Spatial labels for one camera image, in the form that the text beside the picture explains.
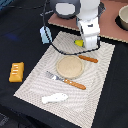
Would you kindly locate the yellow banana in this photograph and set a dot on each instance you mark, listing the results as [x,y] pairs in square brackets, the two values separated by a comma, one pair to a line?
[79,42]

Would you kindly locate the white toy fish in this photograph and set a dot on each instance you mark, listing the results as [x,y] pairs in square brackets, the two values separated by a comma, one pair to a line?
[57,97]

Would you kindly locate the light blue cup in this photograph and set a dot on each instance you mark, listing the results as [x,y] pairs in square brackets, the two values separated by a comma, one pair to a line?
[46,35]

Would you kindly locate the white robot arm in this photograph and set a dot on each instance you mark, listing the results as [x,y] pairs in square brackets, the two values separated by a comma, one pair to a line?
[86,12]

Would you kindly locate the round beige plate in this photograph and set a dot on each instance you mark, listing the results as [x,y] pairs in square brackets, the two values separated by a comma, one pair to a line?
[70,67]

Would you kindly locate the beige woven placemat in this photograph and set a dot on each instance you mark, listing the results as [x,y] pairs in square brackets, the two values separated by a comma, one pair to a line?
[81,105]

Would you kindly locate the pink stove board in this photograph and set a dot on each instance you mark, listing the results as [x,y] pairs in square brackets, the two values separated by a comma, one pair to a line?
[108,27]

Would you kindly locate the beige bowl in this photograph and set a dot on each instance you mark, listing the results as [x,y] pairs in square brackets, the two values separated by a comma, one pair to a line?
[123,14]

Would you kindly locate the fork with wooden handle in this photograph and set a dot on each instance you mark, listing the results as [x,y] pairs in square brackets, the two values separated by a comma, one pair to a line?
[67,81]

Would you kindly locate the knife with wooden handle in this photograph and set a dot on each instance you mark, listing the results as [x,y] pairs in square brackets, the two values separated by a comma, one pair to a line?
[88,58]

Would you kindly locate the grey saucepan with handle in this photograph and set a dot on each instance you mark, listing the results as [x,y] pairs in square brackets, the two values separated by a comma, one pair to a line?
[65,8]

